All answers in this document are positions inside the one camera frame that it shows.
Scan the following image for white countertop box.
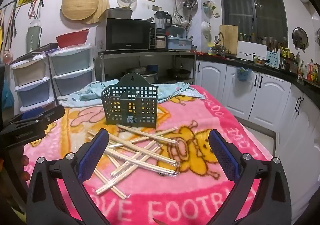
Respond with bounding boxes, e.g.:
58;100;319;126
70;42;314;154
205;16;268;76
236;40;272;62

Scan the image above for blue dish rack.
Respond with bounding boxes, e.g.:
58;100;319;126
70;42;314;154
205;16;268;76
167;26;194;50

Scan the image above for grey baking tray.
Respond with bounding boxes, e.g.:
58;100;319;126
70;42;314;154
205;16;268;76
105;7;134;20

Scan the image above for green hanging bottle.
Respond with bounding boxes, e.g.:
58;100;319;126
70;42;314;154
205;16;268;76
26;20;42;53

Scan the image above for light blue knife block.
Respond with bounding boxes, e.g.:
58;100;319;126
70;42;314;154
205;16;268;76
266;42;281;68

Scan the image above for white hanging colander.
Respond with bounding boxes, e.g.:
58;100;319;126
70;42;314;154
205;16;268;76
201;21;212;39

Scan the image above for metal faucet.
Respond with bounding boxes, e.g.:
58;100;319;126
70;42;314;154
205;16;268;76
214;32;227;56

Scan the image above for steel cooking pot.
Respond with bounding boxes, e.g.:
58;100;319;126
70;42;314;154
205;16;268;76
126;65;159;83

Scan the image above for red plastic basin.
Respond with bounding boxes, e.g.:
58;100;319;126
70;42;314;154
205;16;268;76
55;28;90;48

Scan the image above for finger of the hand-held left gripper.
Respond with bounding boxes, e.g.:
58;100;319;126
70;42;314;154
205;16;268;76
9;105;66;127
14;107;43;122

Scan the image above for hanging red black cords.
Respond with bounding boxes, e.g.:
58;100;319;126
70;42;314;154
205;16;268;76
27;0;44;19

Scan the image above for light blue wall holder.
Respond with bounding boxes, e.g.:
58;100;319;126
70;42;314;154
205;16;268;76
202;0;220;18

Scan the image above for black kitchen countertop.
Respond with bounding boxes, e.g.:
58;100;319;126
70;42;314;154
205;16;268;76
196;54;320;102

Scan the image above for steel pot lid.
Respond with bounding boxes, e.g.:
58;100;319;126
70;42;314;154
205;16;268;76
292;27;308;52

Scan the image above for black blender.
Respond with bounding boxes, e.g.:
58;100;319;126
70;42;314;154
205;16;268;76
154;11;172;49

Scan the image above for pile of chopsticks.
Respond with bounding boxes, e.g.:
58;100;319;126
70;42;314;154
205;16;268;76
86;125;181;199

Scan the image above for dark framed window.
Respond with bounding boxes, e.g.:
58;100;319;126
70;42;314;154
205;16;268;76
216;0;288;40

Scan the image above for metal shelf rack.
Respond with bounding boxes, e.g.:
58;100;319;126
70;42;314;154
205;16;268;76
97;49;197;85

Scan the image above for white kitchen cabinets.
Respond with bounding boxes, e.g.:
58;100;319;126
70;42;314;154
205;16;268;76
195;59;320;165

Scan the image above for green plastic utensil basket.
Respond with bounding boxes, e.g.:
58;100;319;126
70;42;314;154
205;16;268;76
101;72;159;129

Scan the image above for black frying pan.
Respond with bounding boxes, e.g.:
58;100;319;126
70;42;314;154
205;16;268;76
166;68;191;79

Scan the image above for round bamboo tray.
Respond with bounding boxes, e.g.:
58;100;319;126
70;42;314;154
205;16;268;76
61;0;98;20

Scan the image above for wooden cutting board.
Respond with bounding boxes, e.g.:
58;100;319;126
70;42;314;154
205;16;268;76
219;25;238;55

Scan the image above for black flat tray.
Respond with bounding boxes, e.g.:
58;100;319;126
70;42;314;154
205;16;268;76
16;43;58;62

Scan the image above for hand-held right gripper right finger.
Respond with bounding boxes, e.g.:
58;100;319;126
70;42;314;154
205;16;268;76
209;129;292;225

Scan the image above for blue plastic bag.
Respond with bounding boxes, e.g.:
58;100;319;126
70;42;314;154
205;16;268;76
236;66;252;82

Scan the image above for beige and blue drawer tower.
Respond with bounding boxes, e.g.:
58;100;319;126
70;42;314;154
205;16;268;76
11;52;54;113

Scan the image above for black microwave oven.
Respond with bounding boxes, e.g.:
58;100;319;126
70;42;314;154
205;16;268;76
96;18;151;52

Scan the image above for pink printed blanket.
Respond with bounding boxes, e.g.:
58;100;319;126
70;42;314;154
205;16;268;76
22;85;274;225

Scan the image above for row of windowsill jars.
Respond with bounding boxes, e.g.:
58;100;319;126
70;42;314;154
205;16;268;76
239;33;288;45

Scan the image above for light blue printed cloth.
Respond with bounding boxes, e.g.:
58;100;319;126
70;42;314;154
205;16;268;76
59;79;205;108

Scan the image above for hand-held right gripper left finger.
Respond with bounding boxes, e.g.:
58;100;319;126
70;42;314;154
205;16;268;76
26;129;110;225

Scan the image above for hanging steel bowl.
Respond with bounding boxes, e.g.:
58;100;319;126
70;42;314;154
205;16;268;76
182;0;199;12

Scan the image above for person's left hand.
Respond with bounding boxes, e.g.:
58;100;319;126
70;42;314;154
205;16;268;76
21;154;32;181

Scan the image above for round wooden board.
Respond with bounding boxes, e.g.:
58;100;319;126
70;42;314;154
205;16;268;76
82;0;110;24

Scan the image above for row of condiment bottles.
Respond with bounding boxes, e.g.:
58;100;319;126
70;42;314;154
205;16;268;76
280;50;320;82

